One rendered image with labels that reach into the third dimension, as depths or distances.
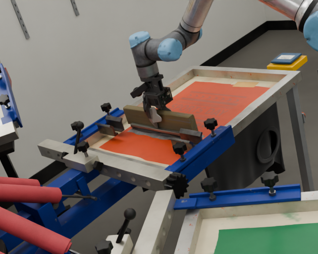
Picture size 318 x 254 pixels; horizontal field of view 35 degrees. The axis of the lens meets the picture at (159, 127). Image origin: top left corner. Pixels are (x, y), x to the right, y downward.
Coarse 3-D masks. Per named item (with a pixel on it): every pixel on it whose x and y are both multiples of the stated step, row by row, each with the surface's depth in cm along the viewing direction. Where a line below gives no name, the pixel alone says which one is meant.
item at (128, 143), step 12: (192, 84) 227; (204, 84) 223; (216, 84) 219; (228, 84) 216; (180, 96) 218; (156, 108) 213; (108, 144) 195; (120, 144) 192; (132, 144) 189; (144, 144) 186
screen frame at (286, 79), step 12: (192, 72) 235; (204, 72) 230; (216, 72) 225; (228, 72) 220; (240, 72) 215; (252, 72) 210; (264, 72) 207; (276, 72) 203; (288, 72) 200; (300, 72) 198; (168, 84) 225; (180, 84) 230; (276, 84) 193; (288, 84) 193; (264, 96) 186; (276, 96) 188; (252, 108) 180; (264, 108) 183; (240, 120) 174; (252, 120) 179; (96, 132) 199; (120, 156) 175
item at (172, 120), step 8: (128, 112) 197; (136, 112) 193; (144, 112) 189; (160, 112) 183; (168, 112) 181; (176, 112) 179; (128, 120) 200; (136, 120) 196; (144, 120) 192; (168, 120) 181; (176, 120) 178; (184, 120) 175; (192, 120) 174; (168, 128) 184; (176, 128) 180; (184, 128) 177; (192, 128) 175
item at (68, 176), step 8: (72, 168) 165; (64, 176) 161; (72, 176) 160; (80, 176) 161; (88, 176) 163; (96, 176) 166; (48, 184) 159; (56, 184) 158; (64, 184) 157; (72, 184) 159; (64, 192) 157; (72, 192) 159; (64, 200) 158
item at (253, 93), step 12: (252, 96) 198; (240, 108) 191; (228, 120) 185; (204, 132) 182; (156, 144) 184; (168, 144) 181; (144, 156) 178; (156, 156) 175; (168, 156) 173; (180, 156) 171
